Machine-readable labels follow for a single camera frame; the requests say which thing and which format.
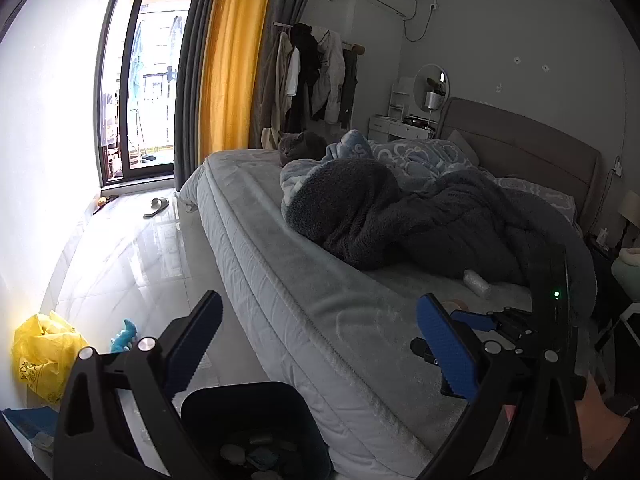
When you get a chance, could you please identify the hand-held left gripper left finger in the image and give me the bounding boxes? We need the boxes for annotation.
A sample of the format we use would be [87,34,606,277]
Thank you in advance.
[52,290,224,480]

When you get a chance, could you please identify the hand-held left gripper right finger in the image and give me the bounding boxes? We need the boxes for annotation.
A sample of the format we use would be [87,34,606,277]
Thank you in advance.
[416,294,584,480]

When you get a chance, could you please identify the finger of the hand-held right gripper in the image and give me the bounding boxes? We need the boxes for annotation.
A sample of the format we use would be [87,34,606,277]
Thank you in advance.
[449,307,538,356]
[410,337,443,367]

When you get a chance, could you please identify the black trash bin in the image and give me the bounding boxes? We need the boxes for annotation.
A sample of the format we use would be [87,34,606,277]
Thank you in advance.
[180,381,332,480]

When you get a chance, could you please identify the person's right hand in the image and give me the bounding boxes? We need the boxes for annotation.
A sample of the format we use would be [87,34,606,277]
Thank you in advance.
[576,375,632,472]

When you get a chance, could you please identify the teal plastic toy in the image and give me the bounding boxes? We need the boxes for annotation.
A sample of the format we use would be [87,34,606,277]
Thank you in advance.
[109,319,139,354]

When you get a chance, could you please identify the dark grey fleece blanket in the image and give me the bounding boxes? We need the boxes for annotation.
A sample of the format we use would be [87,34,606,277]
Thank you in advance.
[280,157,596,307]

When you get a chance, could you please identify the patterned pillow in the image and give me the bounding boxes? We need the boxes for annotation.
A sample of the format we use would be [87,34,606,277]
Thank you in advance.
[492,176,576,224]

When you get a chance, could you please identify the white bedside lamp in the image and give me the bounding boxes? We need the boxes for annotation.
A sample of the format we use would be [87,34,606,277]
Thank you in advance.
[617,195,640,232]

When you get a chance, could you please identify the grey bed mattress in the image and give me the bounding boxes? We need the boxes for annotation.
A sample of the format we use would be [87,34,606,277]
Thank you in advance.
[179,147,596,480]

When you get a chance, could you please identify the grey slipper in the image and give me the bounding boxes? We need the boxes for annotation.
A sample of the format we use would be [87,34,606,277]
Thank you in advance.
[142,197,171,220]

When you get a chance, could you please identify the yellow plastic bag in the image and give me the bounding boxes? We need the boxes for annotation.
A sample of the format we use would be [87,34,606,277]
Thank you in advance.
[11,312,91,407]

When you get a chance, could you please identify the brown padded headboard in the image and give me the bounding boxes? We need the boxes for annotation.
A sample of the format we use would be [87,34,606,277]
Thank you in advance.
[439,97,602,234]

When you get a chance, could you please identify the small yellow brown floor toy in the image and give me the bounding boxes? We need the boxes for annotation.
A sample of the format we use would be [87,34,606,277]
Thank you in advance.
[92,194,120,216]

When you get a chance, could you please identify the grey pillow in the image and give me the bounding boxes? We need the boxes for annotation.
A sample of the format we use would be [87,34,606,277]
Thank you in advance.
[446,129,481,169]

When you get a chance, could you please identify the light blue patterned quilt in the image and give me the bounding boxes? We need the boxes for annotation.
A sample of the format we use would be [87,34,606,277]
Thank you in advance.
[280,129,481,197]

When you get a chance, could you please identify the black framed glass door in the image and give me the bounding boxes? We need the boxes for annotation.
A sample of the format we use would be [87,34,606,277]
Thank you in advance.
[95,0,208,189]

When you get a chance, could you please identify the white vanity desk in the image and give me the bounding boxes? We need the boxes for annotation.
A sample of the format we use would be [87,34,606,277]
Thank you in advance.
[367,114,437,144]

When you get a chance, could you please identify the grey cat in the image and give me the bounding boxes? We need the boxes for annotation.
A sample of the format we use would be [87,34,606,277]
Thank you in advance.
[277,130,328,167]

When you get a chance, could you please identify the white desk shelf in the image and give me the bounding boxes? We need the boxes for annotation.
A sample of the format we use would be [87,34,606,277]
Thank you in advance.
[387,77,416,121]

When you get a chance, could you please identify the round mirror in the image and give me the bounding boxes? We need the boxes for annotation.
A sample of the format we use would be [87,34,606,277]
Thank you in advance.
[413,63,451,114]

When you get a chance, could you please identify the dark hanging pants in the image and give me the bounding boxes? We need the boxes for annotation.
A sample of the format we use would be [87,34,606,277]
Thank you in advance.
[337,49,360,127]

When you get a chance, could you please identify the beige coat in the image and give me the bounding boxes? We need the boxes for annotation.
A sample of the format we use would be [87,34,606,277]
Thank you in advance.
[262,32,296,149]

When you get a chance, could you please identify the white jacket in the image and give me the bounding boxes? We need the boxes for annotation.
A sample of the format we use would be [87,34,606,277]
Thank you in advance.
[311,30,347,124]

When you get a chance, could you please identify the yellow curtain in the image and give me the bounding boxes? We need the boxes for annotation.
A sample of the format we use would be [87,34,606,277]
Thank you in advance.
[198,0,278,154]

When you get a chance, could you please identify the white shirt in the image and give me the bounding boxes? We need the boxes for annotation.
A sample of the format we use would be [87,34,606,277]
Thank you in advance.
[285,47,302,99]

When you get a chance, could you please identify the black garment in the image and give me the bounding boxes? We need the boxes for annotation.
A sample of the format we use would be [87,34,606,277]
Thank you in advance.
[291,22,322,127]

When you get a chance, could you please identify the white metal frame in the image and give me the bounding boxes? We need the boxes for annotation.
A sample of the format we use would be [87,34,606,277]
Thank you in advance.
[594,302,640,357]

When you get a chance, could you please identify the wall charger with cable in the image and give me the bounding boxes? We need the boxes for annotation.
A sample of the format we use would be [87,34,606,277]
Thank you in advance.
[602,156,624,211]

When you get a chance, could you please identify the air conditioner power cable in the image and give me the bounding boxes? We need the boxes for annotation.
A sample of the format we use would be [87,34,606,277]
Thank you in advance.
[403,0,441,44]

